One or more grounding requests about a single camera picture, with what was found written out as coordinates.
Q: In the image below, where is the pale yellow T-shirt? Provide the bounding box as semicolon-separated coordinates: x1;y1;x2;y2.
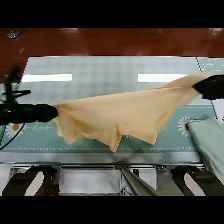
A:
52;71;218;154

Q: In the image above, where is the pale green garment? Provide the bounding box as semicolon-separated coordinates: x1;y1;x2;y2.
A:
187;116;224;186

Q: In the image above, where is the silver frame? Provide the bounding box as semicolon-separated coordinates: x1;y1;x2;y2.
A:
0;161;224;197

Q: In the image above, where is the black cable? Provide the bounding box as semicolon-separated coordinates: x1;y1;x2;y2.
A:
0;122;27;152

